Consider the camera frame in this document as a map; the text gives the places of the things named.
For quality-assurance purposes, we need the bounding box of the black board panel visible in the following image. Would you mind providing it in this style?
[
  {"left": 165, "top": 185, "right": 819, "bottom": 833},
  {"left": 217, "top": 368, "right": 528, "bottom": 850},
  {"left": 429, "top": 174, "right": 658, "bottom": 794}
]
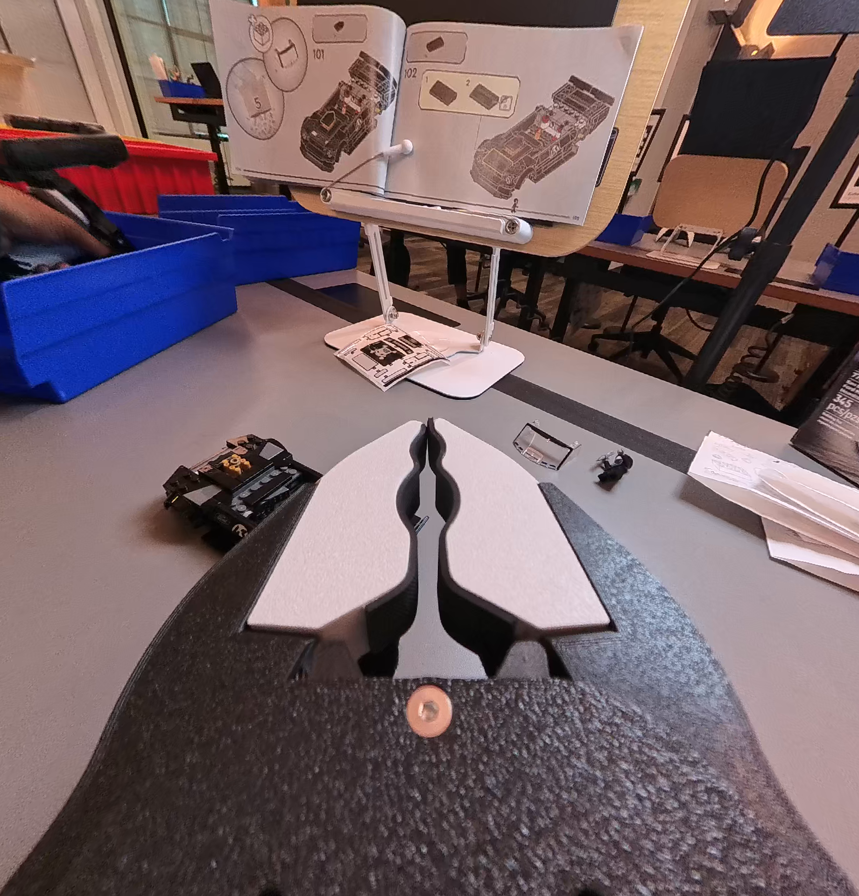
[{"left": 681, "top": 54, "right": 838, "bottom": 163}]

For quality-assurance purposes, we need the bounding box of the long wooden table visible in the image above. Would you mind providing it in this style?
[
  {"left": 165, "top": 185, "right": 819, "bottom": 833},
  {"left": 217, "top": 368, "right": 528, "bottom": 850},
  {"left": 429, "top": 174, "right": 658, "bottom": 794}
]
[{"left": 577, "top": 231, "right": 859, "bottom": 324}]

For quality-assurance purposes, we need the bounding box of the clear lego windshield piece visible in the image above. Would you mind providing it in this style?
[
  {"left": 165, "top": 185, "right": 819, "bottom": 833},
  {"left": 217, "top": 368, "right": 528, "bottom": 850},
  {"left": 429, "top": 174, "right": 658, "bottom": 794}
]
[{"left": 510, "top": 419, "right": 583, "bottom": 471}]

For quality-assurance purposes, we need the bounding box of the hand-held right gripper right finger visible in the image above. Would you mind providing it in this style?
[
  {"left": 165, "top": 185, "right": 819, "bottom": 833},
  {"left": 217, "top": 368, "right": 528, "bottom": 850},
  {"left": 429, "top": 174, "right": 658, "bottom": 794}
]
[{"left": 424, "top": 416, "right": 615, "bottom": 659}]

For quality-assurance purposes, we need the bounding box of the white stand rod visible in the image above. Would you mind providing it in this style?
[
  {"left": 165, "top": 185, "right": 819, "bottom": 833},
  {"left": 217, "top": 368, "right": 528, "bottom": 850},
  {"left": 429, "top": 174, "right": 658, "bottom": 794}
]
[
  {"left": 361, "top": 224, "right": 401, "bottom": 324},
  {"left": 471, "top": 241, "right": 505, "bottom": 352}
]

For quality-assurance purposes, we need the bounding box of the lego car model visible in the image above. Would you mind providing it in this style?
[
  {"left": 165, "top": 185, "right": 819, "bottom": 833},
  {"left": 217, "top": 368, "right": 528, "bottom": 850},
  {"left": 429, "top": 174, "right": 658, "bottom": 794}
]
[{"left": 161, "top": 432, "right": 324, "bottom": 551}]

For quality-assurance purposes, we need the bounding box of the small black lego assembly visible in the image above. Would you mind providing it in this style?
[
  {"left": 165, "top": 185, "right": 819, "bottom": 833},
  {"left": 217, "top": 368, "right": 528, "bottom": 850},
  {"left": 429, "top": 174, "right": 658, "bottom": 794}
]
[{"left": 592, "top": 447, "right": 638, "bottom": 490}]

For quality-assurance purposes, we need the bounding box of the blue plastic bin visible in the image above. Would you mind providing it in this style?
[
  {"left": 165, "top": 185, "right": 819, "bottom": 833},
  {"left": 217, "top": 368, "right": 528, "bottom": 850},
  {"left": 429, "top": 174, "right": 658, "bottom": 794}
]
[
  {"left": 157, "top": 192, "right": 362, "bottom": 289},
  {"left": 0, "top": 210, "right": 243, "bottom": 406}
]

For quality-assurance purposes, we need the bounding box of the small blue storage bin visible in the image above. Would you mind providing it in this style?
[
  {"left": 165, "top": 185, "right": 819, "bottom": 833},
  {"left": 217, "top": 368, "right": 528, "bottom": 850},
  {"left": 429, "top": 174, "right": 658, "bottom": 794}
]
[
  {"left": 597, "top": 210, "right": 653, "bottom": 252},
  {"left": 814, "top": 241, "right": 859, "bottom": 303}
]

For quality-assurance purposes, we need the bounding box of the lego set box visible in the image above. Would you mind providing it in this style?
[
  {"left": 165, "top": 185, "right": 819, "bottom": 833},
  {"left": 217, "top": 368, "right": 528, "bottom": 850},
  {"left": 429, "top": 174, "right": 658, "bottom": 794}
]
[{"left": 790, "top": 321, "right": 859, "bottom": 495}]

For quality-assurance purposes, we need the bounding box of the person's left hand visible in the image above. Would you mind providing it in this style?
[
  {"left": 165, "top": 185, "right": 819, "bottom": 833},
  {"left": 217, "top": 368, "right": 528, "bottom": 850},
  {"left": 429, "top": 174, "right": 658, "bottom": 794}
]
[{"left": 0, "top": 182, "right": 113, "bottom": 268}]

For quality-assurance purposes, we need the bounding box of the lego instruction booklet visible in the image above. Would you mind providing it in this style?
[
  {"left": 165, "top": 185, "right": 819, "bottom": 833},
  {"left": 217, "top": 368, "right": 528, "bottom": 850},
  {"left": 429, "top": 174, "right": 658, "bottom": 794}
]
[{"left": 209, "top": 0, "right": 645, "bottom": 229}]

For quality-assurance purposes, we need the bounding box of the red plastic bin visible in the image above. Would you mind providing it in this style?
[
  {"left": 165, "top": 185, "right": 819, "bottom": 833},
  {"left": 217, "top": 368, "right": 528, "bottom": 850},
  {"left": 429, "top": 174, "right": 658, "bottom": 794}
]
[{"left": 0, "top": 129, "right": 222, "bottom": 215}]

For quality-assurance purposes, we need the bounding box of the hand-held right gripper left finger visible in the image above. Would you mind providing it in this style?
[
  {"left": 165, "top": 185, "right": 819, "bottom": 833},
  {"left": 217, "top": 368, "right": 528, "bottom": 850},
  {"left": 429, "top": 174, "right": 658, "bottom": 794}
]
[{"left": 245, "top": 418, "right": 430, "bottom": 659}]

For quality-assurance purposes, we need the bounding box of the black white marker tag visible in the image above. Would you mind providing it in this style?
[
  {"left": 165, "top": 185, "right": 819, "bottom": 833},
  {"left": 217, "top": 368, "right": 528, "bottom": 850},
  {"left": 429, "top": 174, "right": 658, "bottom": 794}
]
[
  {"left": 828, "top": 132, "right": 859, "bottom": 212},
  {"left": 639, "top": 108, "right": 670, "bottom": 177}
]

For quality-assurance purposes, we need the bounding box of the black metal pole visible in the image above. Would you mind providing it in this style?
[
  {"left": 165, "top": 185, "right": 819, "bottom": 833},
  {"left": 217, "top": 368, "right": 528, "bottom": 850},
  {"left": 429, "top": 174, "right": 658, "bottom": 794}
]
[{"left": 682, "top": 42, "right": 859, "bottom": 394}]

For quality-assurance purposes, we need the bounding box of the lego sticker sheet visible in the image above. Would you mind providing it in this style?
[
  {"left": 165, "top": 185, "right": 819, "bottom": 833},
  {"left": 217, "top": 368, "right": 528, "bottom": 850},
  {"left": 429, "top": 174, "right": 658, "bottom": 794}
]
[{"left": 333, "top": 328, "right": 450, "bottom": 392}]

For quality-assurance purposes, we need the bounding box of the crumpled white paper bag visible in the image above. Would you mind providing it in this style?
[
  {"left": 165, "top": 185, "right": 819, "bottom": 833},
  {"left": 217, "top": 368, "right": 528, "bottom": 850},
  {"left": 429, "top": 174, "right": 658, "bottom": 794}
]
[{"left": 685, "top": 430, "right": 859, "bottom": 602}]

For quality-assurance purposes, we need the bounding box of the black office chair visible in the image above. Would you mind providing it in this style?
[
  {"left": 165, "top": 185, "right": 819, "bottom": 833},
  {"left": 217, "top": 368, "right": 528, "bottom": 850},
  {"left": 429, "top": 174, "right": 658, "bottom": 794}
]
[{"left": 590, "top": 300, "right": 691, "bottom": 373}]

